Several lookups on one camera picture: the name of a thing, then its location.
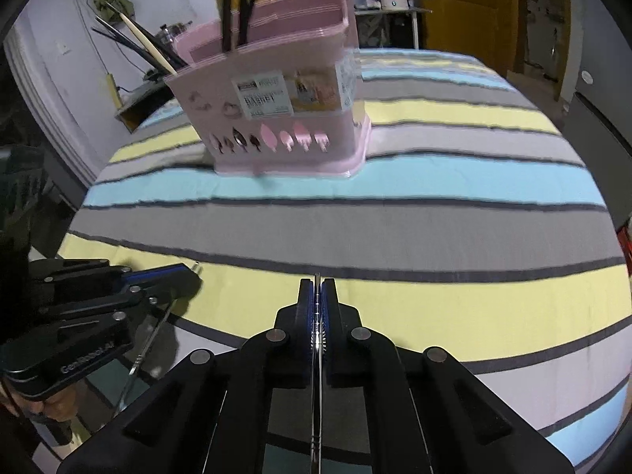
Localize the grey refrigerator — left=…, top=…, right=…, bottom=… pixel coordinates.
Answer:
left=562, top=0, right=632, bottom=155

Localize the stainless steel steamer pot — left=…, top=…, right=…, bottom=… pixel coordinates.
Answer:
left=152, top=19, right=194, bottom=46

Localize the yellow wooden door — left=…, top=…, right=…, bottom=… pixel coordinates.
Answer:
left=411, top=0, right=520, bottom=74

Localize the striped tablecloth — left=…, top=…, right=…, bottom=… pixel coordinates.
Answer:
left=37, top=48, right=632, bottom=472

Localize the beige chopstick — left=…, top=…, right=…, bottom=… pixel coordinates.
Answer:
left=105, top=2, right=179, bottom=75

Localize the yellow power strip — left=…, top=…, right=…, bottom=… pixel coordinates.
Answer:
left=105, top=72, right=122, bottom=110

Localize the steel kitchen counter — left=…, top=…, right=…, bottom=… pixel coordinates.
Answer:
left=344, top=0, right=434, bottom=51

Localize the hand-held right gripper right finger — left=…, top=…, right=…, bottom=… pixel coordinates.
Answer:
left=322, top=278, right=576, bottom=474

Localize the red cardboard box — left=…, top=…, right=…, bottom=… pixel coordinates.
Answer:
left=616, top=224, right=632, bottom=278

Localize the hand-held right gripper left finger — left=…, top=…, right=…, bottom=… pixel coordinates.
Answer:
left=56, top=278, right=314, bottom=474

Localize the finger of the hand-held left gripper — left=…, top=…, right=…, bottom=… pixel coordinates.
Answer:
left=28, top=258, right=192, bottom=284
left=38, top=271, right=204, bottom=321

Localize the person's left hand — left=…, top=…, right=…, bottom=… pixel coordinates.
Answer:
left=22, top=387, right=82, bottom=424

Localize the stainless steel utensil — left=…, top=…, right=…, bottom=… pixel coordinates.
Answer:
left=113, top=261, right=202, bottom=418
left=310, top=273, right=327, bottom=474

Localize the low steel table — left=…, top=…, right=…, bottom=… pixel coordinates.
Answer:
left=115, top=75, right=177, bottom=135

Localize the black wall cable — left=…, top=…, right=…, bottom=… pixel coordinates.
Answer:
left=73, top=0, right=145, bottom=96

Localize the pink plastic utensil holder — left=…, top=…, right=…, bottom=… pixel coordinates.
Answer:
left=164, top=0, right=372, bottom=179

